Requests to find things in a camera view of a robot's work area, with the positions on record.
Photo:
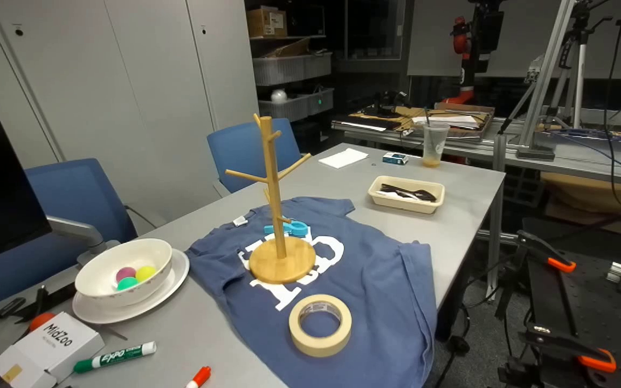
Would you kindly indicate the beige masking tape roll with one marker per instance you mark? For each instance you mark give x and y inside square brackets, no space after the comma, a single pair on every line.
[319,345]

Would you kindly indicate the blue office chair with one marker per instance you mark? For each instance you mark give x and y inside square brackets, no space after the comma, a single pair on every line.
[240,150]
[82,213]

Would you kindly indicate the beige rectangular tray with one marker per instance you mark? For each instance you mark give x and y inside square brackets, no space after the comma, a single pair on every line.
[408,195]

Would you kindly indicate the aluminium frame post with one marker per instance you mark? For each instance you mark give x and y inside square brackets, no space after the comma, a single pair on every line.
[528,145]

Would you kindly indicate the wooden mug tree stand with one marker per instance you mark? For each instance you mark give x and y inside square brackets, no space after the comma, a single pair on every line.
[280,260]

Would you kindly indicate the clear plastic cup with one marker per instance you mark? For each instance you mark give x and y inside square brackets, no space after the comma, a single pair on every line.
[435,138]

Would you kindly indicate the orange black clamp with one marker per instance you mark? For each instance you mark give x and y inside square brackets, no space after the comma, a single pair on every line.
[593,359]
[553,257]

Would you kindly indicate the white bowl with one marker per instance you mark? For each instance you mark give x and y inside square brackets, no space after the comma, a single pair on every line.
[126,272]

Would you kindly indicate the blue printed t-shirt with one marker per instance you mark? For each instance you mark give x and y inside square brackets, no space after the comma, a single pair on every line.
[385,284]

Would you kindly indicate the small blue box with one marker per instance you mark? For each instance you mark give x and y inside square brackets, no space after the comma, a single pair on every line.
[393,158]

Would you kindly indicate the orange black clamp upper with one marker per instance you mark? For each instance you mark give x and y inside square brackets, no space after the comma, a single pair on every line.
[553,257]

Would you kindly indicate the white cardboard box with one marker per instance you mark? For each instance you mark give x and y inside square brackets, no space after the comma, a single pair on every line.
[48,354]

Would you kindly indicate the turquoise plastic clamp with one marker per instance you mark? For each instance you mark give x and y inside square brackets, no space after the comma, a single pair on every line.
[291,229]

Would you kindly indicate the green dry-erase marker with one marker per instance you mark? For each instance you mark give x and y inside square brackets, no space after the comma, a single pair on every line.
[116,357]

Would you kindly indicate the red dry-erase marker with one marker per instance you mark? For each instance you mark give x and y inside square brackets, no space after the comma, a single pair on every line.
[199,378]

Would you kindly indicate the blue office chair far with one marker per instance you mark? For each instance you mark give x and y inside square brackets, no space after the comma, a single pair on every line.
[240,150]

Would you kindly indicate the white paper sheet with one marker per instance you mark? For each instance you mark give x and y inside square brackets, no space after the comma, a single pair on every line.
[343,158]

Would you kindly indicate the blue office chair near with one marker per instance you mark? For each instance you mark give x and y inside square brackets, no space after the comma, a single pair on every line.
[82,213]

